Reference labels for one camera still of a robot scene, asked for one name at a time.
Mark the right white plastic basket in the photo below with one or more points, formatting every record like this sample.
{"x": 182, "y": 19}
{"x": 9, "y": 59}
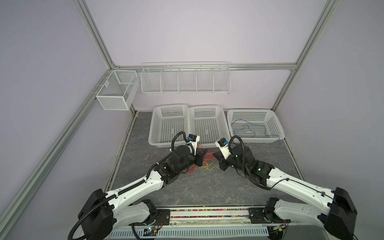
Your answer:
{"x": 255, "y": 126}

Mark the left white plastic basket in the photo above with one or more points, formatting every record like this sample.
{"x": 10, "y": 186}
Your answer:
{"x": 166, "y": 122}

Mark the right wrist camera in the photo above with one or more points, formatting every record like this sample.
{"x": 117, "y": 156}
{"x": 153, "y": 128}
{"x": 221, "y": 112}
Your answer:
{"x": 223, "y": 146}

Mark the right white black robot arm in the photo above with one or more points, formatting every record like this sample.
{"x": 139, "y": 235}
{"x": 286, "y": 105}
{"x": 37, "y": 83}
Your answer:
{"x": 332, "y": 210}

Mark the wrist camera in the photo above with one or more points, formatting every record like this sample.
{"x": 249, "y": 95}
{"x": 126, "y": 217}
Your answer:
{"x": 223, "y": 146}
{"x": 192, "y": 142}

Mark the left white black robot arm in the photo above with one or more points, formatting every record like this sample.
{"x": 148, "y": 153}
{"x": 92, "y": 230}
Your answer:
{"x": 104, "y": 212}

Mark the middle white plastic basket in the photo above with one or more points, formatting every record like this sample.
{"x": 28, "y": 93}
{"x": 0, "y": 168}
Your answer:
{"x": 209, "y": 122}

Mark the white plastic basket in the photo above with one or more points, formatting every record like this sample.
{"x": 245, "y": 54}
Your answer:
{"x": 209, "y": 122}
{"x": 166, "y": 122}
{"x": 255, "y": 126}

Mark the white wire wall shelf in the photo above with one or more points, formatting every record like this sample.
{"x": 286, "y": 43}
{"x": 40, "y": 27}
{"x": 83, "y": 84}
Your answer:
{"x": 186, "y": 78}

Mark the white vented cable duct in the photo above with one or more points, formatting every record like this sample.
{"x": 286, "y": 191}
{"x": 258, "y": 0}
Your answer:
{"x": 203, "y": 233}

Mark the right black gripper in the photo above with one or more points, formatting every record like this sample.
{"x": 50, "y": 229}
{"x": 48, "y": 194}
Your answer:
{"x": 222, "y": 161}

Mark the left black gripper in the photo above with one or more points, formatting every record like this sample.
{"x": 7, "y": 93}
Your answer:
{"x": 199, "y": 156}

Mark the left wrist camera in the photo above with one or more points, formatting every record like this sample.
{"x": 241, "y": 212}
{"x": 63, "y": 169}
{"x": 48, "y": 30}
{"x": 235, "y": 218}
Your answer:
{"x": 192, "y": 142}

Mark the white mesh wall box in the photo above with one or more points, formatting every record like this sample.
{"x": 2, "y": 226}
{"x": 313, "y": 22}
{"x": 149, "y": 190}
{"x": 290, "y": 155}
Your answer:
{"x": 118, "y": 90}

